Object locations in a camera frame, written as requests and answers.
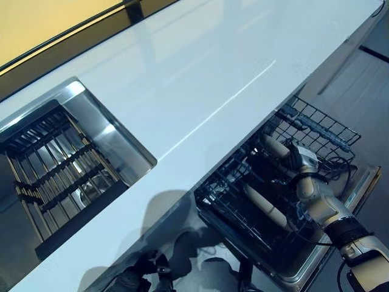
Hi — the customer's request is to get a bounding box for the cream ceramic plate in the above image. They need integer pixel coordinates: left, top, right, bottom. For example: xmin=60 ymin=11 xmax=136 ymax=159
xmin=261 ymin=134 xmax=292 ymax=159
xmin=244 ymin=184 xmax=289 ymax=229

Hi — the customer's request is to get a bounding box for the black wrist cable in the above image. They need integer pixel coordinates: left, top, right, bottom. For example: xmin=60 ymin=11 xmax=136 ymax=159
xmin=291 ymin=155 xmax=359 ymax=292

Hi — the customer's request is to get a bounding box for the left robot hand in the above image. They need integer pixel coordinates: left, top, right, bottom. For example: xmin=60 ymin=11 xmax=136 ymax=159
xmin=112 ymin=249 xmax=174 ymax=292

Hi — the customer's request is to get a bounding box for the white cabinet door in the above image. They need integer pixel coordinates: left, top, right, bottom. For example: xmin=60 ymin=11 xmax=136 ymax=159
xmin=75 ymin=185 xmax=244 ymax=292
xmin=299 ymin=12 xmax=380 ymax=101

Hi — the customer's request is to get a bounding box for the stainless steel sink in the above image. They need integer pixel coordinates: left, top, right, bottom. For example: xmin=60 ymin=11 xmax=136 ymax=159
xmin=0 ymin=77 xmax=158 ymax=262

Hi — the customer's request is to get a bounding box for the black dish drying rack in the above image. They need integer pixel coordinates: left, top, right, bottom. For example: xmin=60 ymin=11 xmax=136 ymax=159
xmin=0 ymin=100 xmax=130 ymax=261

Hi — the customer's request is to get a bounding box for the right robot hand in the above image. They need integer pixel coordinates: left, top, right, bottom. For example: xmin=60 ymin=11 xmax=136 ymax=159
xmin=286 ymin=144 xmax=320 ymax=175

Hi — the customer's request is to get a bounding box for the open dishwasher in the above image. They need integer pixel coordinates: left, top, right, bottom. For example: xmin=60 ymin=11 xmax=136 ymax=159
xmin=193 ymin=94 xmax=382 ymax=292

